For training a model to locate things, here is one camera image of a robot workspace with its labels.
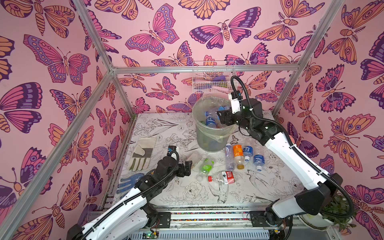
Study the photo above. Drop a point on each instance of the clear green cap bottle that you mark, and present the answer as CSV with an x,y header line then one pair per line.
x,y
195,158

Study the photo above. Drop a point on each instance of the purple label clear bottle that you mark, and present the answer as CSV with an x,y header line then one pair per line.
x,y
229,156

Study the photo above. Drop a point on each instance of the lime green label bottle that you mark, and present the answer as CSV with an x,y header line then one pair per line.
x,y
205,168

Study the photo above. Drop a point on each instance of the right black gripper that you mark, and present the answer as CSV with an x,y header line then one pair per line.
x,y
226,117

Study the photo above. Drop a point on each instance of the colourful label bottle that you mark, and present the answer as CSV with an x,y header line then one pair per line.
x,y
216,109

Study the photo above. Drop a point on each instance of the white wire wall basket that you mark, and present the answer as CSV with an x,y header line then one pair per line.
x,y
211,77

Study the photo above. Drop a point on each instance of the beige grey work glove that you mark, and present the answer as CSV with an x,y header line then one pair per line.
x,y
141,155

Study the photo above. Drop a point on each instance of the blue label bottle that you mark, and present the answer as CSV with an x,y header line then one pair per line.
x,y
248,152
210,120
259,162

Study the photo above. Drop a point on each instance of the orange label bottle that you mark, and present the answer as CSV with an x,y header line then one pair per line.
x,y
239,157

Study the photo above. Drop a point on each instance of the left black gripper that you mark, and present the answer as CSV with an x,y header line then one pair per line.
x,y
187,169

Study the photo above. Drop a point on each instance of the red white label bottle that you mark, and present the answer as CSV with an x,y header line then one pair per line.
x,y
222,178

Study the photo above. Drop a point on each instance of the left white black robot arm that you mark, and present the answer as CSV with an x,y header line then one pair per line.
x,y
134,211

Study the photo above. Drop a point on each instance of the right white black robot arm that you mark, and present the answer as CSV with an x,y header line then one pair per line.
x,y
320,187

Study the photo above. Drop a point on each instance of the grey mesh waste bin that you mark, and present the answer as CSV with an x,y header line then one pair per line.
x,y
209,139

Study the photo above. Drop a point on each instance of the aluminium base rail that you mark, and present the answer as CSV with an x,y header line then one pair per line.
x,y
214,224

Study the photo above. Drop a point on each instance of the potted green plant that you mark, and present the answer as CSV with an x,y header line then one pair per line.
x,y
338,205

